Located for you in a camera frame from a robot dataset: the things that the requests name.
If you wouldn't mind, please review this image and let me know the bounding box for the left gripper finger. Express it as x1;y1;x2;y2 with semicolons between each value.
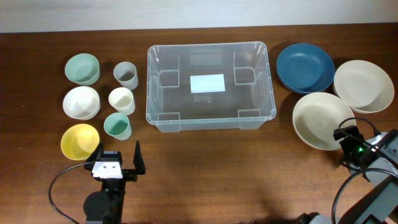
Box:
133;141;146;175
88;141;103;162

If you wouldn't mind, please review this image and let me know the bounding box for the cream plate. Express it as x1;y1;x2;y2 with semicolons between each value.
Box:
292;92;354;151

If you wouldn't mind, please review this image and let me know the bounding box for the beige plate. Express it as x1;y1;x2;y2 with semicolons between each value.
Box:
333;60;395;113

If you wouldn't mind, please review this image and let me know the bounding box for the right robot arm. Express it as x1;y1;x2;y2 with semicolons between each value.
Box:
294;126;397;224

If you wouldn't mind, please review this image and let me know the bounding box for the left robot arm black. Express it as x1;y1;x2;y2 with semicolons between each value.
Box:
83;141;146;223

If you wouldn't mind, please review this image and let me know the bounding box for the white label in container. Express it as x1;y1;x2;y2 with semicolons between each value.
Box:
190;74;226;93

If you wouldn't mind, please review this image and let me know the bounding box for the clear plastic storage container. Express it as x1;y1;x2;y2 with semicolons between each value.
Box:
146;41;277;133

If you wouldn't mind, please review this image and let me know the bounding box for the yellow bowl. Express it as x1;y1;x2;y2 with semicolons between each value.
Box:
60;124;100;161

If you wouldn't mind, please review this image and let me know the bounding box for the mint green cup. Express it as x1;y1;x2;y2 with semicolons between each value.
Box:
104;113;132;141

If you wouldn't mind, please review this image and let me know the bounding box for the white bowl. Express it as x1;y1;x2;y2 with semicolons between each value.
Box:
63;86;101;120

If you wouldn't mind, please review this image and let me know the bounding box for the cream cup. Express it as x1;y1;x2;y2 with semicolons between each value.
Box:
108;87;136;115

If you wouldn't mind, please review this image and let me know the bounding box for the grey cup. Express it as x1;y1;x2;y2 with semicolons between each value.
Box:
113;62;139;90

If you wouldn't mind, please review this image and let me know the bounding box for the mint green bowl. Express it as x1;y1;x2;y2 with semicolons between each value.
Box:
64;53;100;86

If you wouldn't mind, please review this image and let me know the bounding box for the left black cable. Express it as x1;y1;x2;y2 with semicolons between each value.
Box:
47;161;94;224

